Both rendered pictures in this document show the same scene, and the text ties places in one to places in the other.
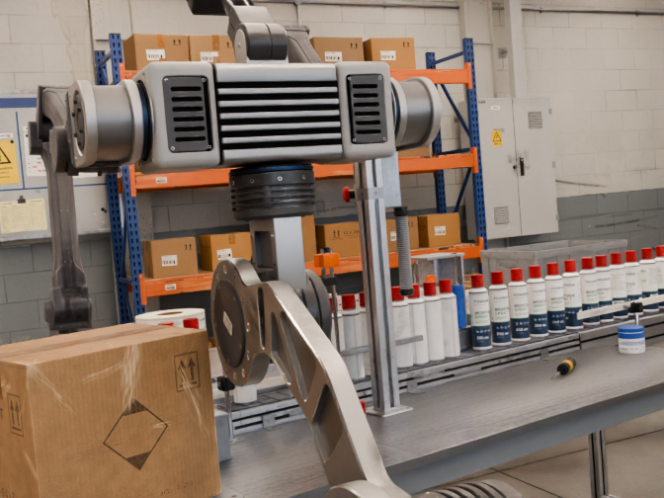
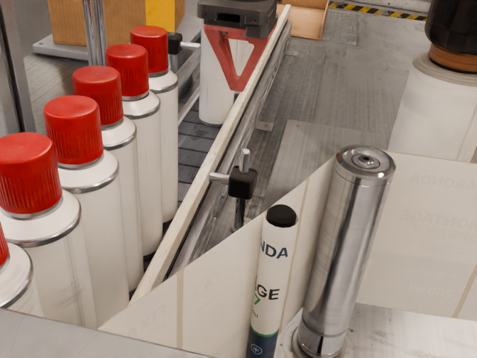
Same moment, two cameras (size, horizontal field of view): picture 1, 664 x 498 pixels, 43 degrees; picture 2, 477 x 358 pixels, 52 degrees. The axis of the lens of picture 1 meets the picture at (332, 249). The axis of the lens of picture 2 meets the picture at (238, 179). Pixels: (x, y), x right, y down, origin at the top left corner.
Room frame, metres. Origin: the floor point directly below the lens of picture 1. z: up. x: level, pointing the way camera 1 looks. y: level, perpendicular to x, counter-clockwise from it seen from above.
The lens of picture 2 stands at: (2.33, -0.23, 1.22)
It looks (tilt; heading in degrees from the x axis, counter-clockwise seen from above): 34 degrees down; 133
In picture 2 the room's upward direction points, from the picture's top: 5 degrees clockwise
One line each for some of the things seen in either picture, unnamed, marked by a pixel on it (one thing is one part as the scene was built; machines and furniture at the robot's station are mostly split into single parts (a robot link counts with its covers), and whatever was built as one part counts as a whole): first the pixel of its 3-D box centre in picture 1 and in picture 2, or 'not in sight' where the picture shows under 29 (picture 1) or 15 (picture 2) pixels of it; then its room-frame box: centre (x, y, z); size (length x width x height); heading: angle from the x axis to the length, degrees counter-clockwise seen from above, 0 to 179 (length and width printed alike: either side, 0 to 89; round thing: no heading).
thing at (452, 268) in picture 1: (438, 302); not in sight; (2.28, -0.28, 1.01); 0.14 x 0.13 x 0.26; 124
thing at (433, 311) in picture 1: (432, 321); not in sight; (2.15, -0.24, 0.98); 0.05 x 0.05 x 0.20
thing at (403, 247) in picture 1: (403, 251); not in sight; (1.98, -0.17, 1.18); 0.04 x 0.04 x 0.21
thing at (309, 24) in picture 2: not in sight; (279, 11); (1.42, 0.85, 0.85); 0.30 x 0.26 x 0.04; 124
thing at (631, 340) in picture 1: (631, 339); not in sight; (2.30, -0.81, 0.87); 0.07 x 0.07 x 0.07
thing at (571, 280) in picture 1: (572, 294); not in sight; (2.45, -0.69, 0.98); 0.05 x 0.05 x 0.20
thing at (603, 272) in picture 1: (603, 289); not in sight; (2.53, -0.81, 0.98); 0.05 x 0.05 x 0.20
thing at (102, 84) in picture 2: (369, 333); (107, 191); (2.03, -0.07, 0.98); 0.05 x 0.05 x 0.20
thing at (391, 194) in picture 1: (374, 168); not in sight; (1.96, -0.11, 1.38); 0.17 x 0.10 x 0.19; 179
